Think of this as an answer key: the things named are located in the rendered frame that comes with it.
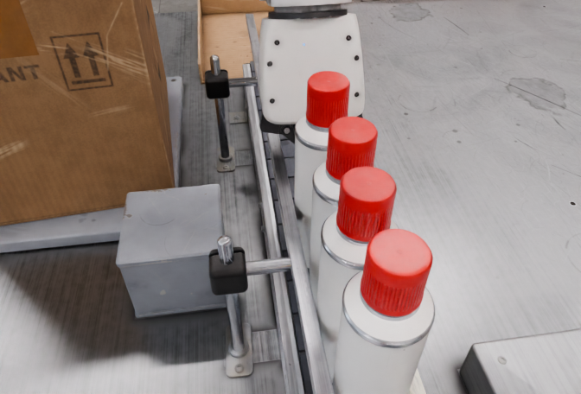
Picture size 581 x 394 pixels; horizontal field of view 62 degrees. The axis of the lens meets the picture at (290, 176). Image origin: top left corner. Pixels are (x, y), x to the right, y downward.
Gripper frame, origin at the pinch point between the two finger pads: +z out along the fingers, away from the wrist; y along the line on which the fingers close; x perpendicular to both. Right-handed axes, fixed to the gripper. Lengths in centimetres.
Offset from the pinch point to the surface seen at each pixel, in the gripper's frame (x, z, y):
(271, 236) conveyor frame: -1.3, 7.5, -5.0
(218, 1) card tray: 66, -15, -9
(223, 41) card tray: 54, -8, -8
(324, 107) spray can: -12.5, -9.0, -1.0
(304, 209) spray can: -9.0, 1.0, -2.4
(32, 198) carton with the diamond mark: 6.8, 3.6, -31.7
